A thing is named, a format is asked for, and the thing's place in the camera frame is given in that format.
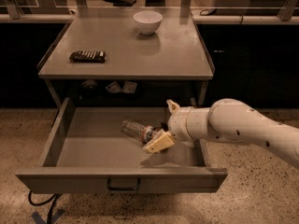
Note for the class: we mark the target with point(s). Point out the black drawer handle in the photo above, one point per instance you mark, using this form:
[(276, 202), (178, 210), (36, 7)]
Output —
[(123, 184)]

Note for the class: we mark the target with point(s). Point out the clear plastic water bottle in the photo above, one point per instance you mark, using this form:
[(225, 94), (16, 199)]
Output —
[(137, 130)]

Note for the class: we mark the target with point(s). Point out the white tag card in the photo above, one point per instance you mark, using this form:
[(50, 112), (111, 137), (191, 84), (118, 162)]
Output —
[(129, 87), (113, 87)]

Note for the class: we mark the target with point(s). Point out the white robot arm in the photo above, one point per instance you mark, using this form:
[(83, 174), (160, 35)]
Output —
[(227, 121)]

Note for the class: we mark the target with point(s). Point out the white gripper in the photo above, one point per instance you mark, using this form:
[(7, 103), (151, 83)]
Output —
[(177, 124)]

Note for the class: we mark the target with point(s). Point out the white ceramic bowl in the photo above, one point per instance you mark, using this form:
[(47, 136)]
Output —
[(148, 22)]

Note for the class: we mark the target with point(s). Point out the black office chair seat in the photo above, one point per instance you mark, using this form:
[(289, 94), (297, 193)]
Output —
[(121, 3)]

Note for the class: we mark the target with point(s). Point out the round dark knob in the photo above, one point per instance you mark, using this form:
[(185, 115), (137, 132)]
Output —
[(88, 85)]

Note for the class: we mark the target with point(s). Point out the left white tag card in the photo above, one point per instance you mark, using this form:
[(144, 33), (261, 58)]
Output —
[(113, 87)]

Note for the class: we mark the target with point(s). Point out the dark striped snack bar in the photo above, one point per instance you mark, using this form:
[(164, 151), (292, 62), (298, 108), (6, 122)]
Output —
[(88, 56)]

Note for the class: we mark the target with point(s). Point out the right white tag card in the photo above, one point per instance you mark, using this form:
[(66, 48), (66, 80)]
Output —
[(129, 87)]

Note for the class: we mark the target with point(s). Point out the grey open top drawer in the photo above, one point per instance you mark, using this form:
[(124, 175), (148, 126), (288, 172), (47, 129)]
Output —
[(86, 147)]

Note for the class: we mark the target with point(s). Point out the grey counter cabinet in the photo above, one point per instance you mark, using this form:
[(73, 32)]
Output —
[(175, 52)]

